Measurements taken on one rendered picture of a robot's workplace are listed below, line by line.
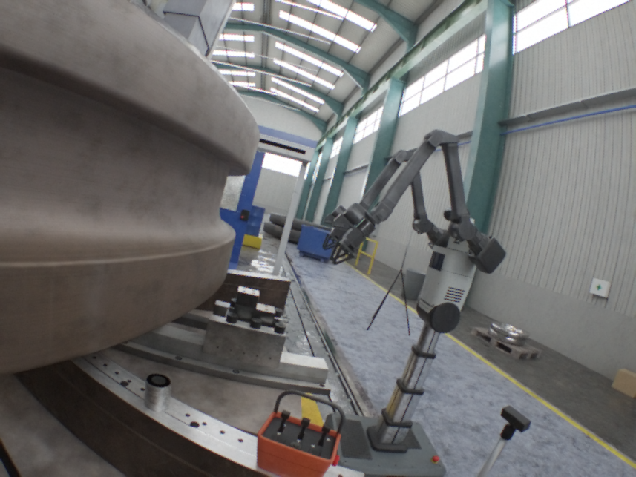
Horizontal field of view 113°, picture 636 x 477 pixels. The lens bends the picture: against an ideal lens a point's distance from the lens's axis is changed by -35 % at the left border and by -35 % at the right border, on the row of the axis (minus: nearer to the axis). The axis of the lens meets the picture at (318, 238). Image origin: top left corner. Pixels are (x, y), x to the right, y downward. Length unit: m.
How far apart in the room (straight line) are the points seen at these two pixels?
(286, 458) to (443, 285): 1.01
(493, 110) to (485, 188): 2.54
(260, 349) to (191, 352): 0.43
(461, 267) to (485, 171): 8.77
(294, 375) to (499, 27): 12.20
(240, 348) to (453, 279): 1.17
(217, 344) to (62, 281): 1.20
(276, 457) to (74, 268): 0.66
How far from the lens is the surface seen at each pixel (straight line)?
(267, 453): 0.87
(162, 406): 1.03
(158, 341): 2.02
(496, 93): 11.18
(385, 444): 1.84
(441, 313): 1.53
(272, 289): 3.09
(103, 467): 1.36
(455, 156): 1.34
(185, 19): 5.51
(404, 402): 1.73
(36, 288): 0.80
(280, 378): 2.02
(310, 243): 10.38
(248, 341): 1.83
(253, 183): 5.94
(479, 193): 9.98
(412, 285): 8.03
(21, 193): 0.88
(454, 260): 1.48
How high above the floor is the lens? 1.35
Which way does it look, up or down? 4 degrees down
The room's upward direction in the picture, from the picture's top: 15 degrees clockwise
